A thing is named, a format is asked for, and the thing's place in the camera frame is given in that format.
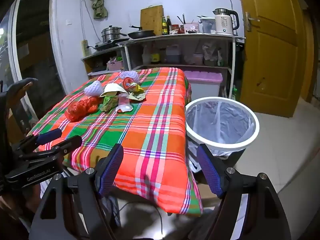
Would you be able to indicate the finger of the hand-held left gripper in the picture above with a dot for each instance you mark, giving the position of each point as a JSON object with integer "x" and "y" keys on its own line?
{"x": 50, "y": 135}
{"x": 71, "y": 143}

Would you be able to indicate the white foam fruit net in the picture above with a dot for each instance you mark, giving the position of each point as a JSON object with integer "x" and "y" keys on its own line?
{"x": 93, "y": 88}

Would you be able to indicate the white round trash bin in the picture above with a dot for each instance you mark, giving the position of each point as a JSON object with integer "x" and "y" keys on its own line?
{"x": 225, "y": 146}

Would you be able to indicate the grey plastic jug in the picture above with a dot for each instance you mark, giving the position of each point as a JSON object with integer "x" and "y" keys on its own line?
{"x": 173, "y": 55}

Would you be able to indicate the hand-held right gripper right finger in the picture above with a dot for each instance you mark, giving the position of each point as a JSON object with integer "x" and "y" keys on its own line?
{"x": 210, "y": 172}

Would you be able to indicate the purple-lidded storage box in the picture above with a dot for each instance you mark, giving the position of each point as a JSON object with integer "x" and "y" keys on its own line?
{"x": 202, "y": 77}

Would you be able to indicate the green snack wrapper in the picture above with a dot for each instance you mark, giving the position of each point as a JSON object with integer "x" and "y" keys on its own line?
{"x": 108, "y": 103}

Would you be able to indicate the low wooden shelf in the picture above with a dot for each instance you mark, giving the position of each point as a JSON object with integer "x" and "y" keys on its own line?
{"x": 100, "y": 54}

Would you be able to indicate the red snack wrapper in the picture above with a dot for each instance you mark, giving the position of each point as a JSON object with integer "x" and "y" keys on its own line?
{"x": 128, "y": 82}

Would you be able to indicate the clear plastic container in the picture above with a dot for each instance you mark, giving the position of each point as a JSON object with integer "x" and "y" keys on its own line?
{"x": 207, "y": 25}

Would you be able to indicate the dark chair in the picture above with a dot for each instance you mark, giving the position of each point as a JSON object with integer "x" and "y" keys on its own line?
{"x": 21, "y": 85}

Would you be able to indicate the pink plastic tub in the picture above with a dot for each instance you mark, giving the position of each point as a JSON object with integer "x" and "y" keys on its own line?
{"x": 197, "y": 59}

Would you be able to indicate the pink plastic basket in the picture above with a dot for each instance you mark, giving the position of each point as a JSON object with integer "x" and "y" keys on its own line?
{"x": 115, "y": 66}

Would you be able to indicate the purple foam fruit net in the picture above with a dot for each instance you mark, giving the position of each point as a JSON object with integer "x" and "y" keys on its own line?
{"x": 128, "y": 75}

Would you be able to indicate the gold snack wrapper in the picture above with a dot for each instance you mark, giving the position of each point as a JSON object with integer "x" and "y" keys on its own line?
{"x": 138, "y": 88}

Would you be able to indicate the white electric kettle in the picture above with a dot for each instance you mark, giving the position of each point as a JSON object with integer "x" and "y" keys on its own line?
{"x": 223, "y": 23}

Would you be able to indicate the red mesh bag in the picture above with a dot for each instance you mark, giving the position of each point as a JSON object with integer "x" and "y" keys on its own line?
{"x": 81, "y": 108}

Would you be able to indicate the clear plastic bottle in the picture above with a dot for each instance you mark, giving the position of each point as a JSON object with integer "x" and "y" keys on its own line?
{"x": 146, "y": 55}

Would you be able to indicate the yellow wooden door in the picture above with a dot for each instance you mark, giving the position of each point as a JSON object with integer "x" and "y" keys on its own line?
{"x": 272, "y": 55}

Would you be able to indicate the steel steamer pot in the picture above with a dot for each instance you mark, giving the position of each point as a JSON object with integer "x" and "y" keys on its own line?
{"x": 111, "y": 33}

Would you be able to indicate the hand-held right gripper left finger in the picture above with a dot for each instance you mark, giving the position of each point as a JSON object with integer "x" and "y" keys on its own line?
{"x": 111, "y": 171}

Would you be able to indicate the white-framed kitchen shelf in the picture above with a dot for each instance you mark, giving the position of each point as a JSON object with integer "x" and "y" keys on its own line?
{"x": 180, "y": 38}

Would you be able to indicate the pink utensil holder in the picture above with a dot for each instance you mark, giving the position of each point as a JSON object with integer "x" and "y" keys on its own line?
{"x": 192, "y": 28}

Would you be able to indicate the crumpled plastic bags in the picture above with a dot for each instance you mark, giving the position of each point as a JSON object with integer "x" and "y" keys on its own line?
{"x": 211, "y": 55}

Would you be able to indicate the black induction cooker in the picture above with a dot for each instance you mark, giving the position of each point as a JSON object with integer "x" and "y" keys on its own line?
{"x": 107, "y": 45}

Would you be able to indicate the green bottle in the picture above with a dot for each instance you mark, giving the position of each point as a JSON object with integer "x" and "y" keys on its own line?
{"x": 233, "y": 93}

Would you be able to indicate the wooden cutting board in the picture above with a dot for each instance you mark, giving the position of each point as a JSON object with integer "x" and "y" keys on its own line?
{"x": 151, "y": 18}

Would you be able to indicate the clear plastic cup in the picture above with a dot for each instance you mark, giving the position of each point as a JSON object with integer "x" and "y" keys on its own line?
{"x": 123, "y": 101}

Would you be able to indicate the dark sauce bottle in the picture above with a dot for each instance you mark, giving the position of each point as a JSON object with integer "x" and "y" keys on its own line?
{"x": 169, "y": 25}
{"x": 164, "y": 27}

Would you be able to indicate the black frying pan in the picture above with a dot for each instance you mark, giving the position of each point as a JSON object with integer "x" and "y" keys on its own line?
{"x": 142, "y": 33}

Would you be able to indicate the yellow power strip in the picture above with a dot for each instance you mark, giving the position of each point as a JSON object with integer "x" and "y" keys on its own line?
{"x": 85, "y": 48}

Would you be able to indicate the plaid tablecloth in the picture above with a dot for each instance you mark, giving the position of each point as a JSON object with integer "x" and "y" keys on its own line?
{"x": 150, "y": 130}

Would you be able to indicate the yellow-labelled bottle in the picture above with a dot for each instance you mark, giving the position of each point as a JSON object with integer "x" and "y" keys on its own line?
{"x": 155, "y": 56}

